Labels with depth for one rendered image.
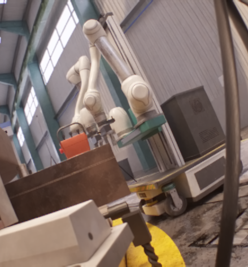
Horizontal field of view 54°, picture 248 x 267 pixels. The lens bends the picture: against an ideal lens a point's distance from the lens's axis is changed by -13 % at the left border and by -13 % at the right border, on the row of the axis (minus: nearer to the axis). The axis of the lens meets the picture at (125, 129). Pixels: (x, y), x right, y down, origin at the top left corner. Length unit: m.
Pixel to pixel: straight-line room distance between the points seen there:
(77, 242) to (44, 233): 0.08
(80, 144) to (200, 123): 0.93
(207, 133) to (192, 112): 0.20
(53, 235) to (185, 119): 1.69
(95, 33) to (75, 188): 1.07
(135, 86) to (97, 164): 0.56
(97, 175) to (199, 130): 0.85
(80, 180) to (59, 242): 1.30
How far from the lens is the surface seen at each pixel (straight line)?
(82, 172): 1.80
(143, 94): 1.68
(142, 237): 1.01
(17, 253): 0.60
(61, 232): 0.52
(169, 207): 1.91
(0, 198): 0.87
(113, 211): 1.18
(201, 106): 2.20
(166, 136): 2.07
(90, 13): 13.00
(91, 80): 1.86
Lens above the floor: 0.51
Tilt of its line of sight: 7 degrees up
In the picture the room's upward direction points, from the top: 24 degrees counter-clockwise
